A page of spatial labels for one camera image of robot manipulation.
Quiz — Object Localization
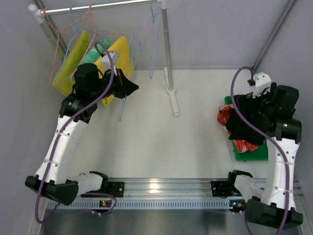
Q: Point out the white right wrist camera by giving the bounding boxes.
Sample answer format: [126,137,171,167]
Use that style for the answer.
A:
[247,72,272,99]

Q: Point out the red white patterned trousers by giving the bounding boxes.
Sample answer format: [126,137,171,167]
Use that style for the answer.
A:
[217,104,259,153]

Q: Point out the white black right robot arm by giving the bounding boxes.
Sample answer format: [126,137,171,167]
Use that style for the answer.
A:
[231,82,303,234]

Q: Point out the green plastic tray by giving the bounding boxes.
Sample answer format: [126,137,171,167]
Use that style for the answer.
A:
[224,95,269,162]

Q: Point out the pink wire hanger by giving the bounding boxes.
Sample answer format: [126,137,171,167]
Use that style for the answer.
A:
[69,2,124,83]
[42,7,84,85]

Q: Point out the grey slotted cable duct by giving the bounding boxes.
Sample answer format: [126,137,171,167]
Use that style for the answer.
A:
[58,198,244,210]

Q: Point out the olive yellow trousers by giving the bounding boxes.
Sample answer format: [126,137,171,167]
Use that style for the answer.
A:
[52,31,89,96]

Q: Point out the blue wire hanger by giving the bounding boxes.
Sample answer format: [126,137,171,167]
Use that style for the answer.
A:
[119,33,141,121]
[52,4,108,85]
[149,0,161,79]

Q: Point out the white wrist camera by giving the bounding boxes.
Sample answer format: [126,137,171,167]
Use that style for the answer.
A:
[247,72,272,99]
[101,51,119,75]

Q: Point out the aluminium mounting rail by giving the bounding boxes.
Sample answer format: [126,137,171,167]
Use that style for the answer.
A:
[36,178,304,199]

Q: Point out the green white patterned trousers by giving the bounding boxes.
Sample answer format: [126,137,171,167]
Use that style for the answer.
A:
[82,37,110,64]

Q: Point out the silver white clothes rack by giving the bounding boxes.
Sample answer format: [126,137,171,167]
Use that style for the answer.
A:
[28,0,179,117]

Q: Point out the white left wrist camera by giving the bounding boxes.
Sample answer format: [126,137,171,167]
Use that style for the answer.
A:
[101,51,119,75]

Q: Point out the black trousers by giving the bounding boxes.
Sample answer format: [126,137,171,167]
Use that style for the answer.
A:
[226,111,266,145]

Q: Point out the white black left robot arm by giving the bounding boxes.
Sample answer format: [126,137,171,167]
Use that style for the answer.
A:
[25,63,139,206]

